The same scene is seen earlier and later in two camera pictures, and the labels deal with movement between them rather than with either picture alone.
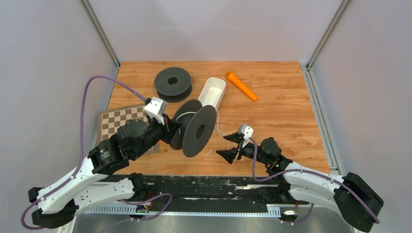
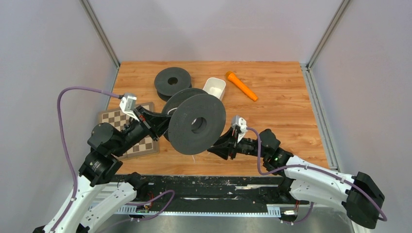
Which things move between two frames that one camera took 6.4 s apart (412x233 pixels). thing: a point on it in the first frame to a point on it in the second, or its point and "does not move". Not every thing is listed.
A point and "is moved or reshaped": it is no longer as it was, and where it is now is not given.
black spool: x=197 y=121 is moved or reshaped
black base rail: x=201 y=195 does not move
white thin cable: x=219 y=132 to x=192 y=123
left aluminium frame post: x=102 y=35 does not move
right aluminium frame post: x=306 y=67 does not move
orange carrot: x=230 y=75 does not move
